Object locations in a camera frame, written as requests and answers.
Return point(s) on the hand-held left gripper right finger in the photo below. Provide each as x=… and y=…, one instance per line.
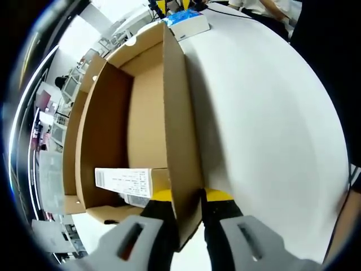
x=228, y=251

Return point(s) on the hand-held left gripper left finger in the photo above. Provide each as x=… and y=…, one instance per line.
x=156, y=234

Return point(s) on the blue soft tissue pack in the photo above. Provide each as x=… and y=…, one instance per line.
x=184, y=17

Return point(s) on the white printed carton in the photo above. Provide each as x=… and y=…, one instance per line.
x=124, y=180

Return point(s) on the brown cardboard shoe box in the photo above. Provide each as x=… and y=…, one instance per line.
x=183, y=127

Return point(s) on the white desk partition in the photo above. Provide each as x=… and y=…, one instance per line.
x=50, y=180

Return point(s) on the person's dark clothed body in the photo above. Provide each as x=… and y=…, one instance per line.
x=332, y=70

